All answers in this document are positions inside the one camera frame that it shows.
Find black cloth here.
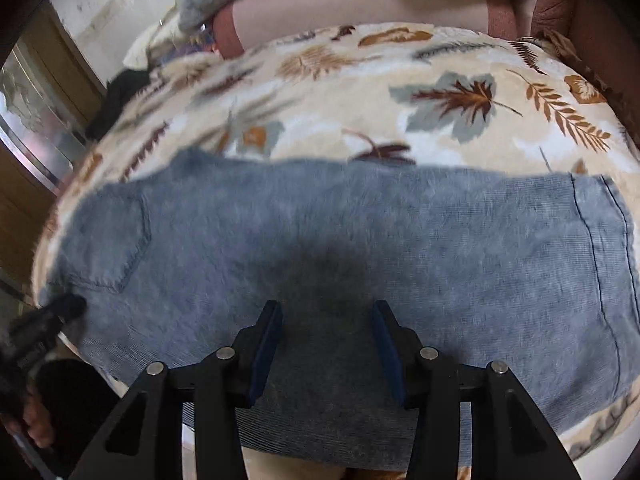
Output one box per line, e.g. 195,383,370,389
85,67,152,141

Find white crumpled cloth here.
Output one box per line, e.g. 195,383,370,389
122,22,216,72

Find cream leaf print blanket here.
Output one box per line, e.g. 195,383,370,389
31,22,640,480

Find pink bed sheet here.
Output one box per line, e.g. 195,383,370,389
212,0,546,57

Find blue-grey denim pants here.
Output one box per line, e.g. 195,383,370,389
47,147,640,473

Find wooden wardrobe with mirror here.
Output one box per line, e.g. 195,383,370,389
0,0,108,311

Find person's dark clothing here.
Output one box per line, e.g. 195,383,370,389
37,359,123,480

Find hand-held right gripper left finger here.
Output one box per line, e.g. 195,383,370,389
67,300,284,480

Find brown upholstered headboard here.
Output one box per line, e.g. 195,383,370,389
527,0,640,156

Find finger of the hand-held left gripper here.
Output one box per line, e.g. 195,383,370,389
10,292,87,346

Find person's left hand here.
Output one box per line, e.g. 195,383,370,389
21,385,57,450

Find colourful small packet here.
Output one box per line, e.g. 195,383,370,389
197,22,221,54

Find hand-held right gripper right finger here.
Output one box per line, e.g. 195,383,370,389
372,299,584,480

